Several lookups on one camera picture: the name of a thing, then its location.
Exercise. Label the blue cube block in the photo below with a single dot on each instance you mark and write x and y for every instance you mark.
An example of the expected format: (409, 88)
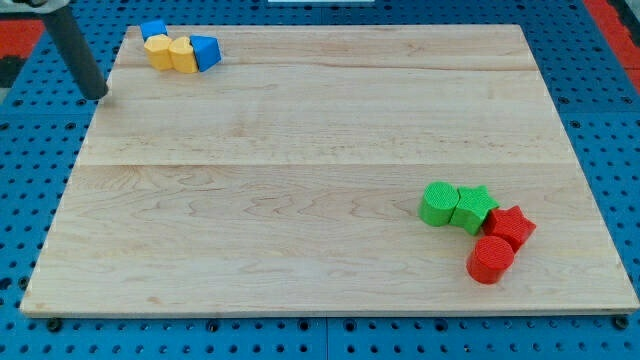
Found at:
(152, 28)

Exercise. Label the blue triangle block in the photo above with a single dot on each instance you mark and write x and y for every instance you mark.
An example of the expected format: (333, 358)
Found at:
(206, 50)

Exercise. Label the yellow heart block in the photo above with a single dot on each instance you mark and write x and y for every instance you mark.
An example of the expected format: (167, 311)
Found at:
(183, 56)

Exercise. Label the green star block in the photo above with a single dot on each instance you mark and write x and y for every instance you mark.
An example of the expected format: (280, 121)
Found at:
(472, 209)

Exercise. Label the green cylinder block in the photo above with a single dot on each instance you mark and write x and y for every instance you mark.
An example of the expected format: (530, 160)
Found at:
(438, 203)

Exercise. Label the red star block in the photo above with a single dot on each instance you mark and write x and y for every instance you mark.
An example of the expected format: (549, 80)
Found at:
(509, 224)

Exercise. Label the red cylinder block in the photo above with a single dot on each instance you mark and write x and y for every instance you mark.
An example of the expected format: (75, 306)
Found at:
(490, 258)

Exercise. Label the dark cylindrical robot arm stick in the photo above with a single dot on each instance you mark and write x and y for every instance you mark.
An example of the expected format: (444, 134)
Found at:
(66, 35)

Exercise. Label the wooden board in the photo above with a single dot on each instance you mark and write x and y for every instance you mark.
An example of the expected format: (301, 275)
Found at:
(286, 181)

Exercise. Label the yellow hexagon block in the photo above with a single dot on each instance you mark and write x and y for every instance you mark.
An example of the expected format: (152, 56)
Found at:
(157, 51)

